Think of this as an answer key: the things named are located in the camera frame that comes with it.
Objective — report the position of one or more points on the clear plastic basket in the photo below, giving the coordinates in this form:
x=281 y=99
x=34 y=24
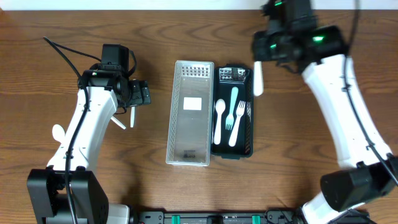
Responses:
x=190 y=125

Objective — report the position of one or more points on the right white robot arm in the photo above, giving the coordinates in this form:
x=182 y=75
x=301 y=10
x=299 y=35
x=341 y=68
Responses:
x=368 y=168

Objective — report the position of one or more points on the white plastic fork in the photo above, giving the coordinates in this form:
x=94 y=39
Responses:
x=258 y=83
x=239 y=113

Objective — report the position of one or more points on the white spoon crossing handle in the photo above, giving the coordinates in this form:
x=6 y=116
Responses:
x=116 y=121

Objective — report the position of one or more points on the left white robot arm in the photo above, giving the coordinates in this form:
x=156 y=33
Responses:
x=67 y=190

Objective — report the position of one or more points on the pale green plastic fork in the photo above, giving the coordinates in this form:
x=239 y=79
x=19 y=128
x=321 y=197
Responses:
x=230 y=116

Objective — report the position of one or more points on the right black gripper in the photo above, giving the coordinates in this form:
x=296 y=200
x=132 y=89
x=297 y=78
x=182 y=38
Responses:
x=262 y=45

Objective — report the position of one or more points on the black plastic basket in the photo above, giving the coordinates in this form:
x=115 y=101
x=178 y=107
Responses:
x=225 y=78

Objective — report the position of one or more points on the translucent white spoon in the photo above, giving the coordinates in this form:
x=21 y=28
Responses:
x=132 y=117

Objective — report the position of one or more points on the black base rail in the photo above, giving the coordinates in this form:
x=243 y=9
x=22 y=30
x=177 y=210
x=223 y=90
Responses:
x=273 y=216

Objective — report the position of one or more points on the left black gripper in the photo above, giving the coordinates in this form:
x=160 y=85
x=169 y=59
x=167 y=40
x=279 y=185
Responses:
x=140 y=93

